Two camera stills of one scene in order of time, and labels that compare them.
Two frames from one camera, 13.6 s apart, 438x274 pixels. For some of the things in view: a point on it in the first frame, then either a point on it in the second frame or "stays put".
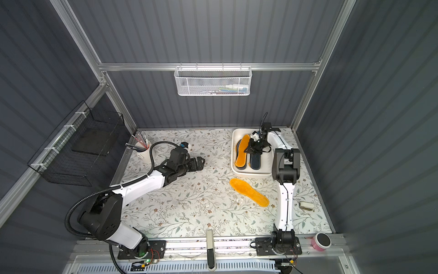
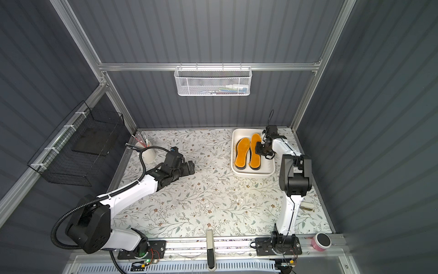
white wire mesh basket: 210,81 stays put
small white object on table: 307,205 stays put
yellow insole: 242,187 → 255,163
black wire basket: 75,152 stays put
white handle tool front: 210,253 stays put
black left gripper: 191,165 → 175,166
